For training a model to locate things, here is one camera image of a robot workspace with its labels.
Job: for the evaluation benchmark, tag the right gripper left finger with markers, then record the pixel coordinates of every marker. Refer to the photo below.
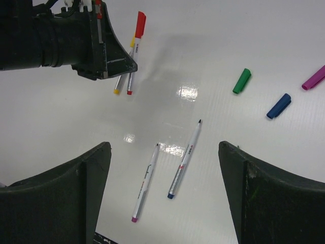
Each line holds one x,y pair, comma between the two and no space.
60,205

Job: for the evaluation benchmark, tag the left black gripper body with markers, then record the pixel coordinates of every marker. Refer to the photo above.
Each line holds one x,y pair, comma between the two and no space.
74,37

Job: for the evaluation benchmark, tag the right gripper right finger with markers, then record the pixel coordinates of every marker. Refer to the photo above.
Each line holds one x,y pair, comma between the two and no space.
269,204

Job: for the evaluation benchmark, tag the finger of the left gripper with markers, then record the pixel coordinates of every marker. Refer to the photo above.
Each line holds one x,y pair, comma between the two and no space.
114,59

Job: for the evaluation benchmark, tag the yellow pen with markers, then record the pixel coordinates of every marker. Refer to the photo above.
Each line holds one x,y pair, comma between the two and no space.
121,79

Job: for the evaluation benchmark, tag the red pen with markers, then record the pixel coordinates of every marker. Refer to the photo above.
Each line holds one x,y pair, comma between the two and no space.
131,78

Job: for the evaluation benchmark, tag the red pen cap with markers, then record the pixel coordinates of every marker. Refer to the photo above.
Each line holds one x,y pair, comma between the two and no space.
141,21

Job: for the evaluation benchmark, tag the pink pen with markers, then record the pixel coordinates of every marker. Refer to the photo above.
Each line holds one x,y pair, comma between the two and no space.
145,185

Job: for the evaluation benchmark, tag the blue pen cap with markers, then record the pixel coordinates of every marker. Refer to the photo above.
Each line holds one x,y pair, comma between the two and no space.
279,107

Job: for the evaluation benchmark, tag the purple pen cap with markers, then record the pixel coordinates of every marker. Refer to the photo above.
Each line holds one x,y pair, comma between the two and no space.
314,80

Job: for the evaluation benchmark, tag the yellow pen cap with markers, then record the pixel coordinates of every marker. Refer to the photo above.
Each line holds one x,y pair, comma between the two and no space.
132,42

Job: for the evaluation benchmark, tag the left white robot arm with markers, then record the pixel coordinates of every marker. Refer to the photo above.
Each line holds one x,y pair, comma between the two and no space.
20,41

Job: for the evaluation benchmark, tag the blue pen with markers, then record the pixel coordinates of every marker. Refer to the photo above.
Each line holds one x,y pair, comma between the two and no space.
185,160

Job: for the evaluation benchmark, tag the green pen cap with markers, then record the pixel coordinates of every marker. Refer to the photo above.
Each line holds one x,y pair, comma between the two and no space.
242,81

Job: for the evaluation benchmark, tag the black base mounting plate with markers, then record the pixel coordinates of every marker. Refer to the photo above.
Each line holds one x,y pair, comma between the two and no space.
100,239

